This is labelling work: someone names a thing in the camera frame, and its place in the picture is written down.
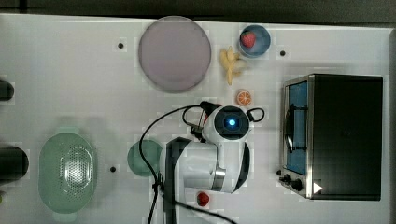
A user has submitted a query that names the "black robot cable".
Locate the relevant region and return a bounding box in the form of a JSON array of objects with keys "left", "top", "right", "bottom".
[{"left": 138, "top": 101, "right": 266, "bottom": 224}]

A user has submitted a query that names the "grey round plate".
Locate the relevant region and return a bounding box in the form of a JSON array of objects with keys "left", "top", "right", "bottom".
[{"left": 138, "top": 16, "right": 211, "bottom": 92}]

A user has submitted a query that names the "red strawberry in bowl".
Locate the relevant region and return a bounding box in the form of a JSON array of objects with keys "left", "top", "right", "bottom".
[{"left": 240, "top": 31, "right": 256, "bottom": 49}]

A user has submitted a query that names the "green perforated colander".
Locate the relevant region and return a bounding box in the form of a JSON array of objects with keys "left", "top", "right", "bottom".
[{"left": 38, "top": 127, "right": 97, "bottom": 223}]

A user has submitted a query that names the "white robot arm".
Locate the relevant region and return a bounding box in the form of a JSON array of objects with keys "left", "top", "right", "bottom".
[{"left": 159, "top": 102, "right": 254, "bottom": 224}]

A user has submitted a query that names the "black round container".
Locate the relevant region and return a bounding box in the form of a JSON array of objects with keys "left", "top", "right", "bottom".
[{"left": 0, "top": 80, "right": 14, "bottom": 101}]

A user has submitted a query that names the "red plush strawberry on table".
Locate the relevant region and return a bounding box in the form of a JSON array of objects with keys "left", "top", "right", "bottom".
[{"left": 196, "top": 192, "right": 210, "bottom": 207}]

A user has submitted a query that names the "silver toaster oven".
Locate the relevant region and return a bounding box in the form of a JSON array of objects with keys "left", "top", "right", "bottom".
[{"left": 276, "top": 74, "right": 383, "bottom": 201}]

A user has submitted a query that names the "blue bowl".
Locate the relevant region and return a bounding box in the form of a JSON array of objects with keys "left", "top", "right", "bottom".
[{"left": 238, "top": 24, "right": 271, "bottom": 58}]

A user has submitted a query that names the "green cup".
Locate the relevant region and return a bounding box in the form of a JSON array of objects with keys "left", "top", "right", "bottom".
[{"left": 127, "top": 140, "right": 163, "bottom": 177}]

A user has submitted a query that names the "yellow plush peeled banana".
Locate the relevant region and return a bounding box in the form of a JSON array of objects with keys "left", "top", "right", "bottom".
[{"left": 219, "top": 47, "right": 248, "bottom": 85}]

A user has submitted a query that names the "orange slice toy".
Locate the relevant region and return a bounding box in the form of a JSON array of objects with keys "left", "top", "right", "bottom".
[{"left": 236, "top": 90, "right": 252, "bottom": 106}]

